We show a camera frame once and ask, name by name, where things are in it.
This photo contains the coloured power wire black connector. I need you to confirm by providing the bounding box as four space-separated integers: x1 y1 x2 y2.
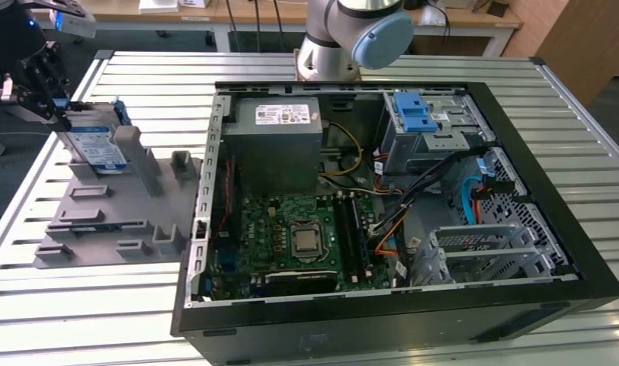
469 181 517 203

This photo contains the wooden desk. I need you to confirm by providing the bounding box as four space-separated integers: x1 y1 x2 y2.
84 0 525 58

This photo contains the grey power supply unit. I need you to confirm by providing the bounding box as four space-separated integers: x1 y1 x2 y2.
221 95 324 196

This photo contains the silver CPU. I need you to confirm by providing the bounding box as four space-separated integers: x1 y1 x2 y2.
293 230 321 255

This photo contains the blue drive latch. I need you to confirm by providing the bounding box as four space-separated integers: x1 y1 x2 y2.
392 91 438 133

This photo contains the hard disk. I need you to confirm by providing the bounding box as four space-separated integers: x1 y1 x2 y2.
49 97 132 178

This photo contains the green motherboard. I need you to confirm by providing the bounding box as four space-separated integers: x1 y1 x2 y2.
206 192 397 302

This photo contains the yellow black wire bundle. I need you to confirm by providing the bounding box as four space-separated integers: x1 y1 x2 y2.
317 120 365 179

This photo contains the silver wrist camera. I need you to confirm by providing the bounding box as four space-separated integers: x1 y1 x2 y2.
49 7 97 39

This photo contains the orange red wire bundle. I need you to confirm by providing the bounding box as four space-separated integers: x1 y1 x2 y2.
373 232 408 261

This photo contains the thin red wire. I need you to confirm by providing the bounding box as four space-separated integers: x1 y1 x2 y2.
220 155 234 238

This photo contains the black PC case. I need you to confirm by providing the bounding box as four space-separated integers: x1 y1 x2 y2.
169 79 619 363

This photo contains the metal socket cover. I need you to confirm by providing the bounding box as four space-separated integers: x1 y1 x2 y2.
286 219 329 265

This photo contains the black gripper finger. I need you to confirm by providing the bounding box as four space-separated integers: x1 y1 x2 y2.
23 40 70 133
0 75 53 124

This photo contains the silver disk bay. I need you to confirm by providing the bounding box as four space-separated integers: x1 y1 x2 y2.
409 223 562 286

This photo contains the black graphics card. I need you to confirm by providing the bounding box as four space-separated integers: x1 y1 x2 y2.
260 268 340 297

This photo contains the black desk cable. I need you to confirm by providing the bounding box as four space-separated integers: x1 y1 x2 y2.
433 5 456 39

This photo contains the wooden cabinet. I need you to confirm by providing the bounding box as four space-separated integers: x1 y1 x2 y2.
501 0 619 110

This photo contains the black cable bundle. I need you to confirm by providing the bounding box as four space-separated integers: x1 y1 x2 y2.
369 146 498 238

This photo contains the grey parts rack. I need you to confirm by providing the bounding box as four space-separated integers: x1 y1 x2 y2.
29 127 204 271

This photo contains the green RAM stick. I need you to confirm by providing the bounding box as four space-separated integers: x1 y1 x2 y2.
352 197 372 272
68 224 122 234

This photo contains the grey drive cage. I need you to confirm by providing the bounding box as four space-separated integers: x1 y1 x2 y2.
378 90 496 177

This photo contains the blue SATA wire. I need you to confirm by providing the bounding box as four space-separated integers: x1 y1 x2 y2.
460 151 496 226

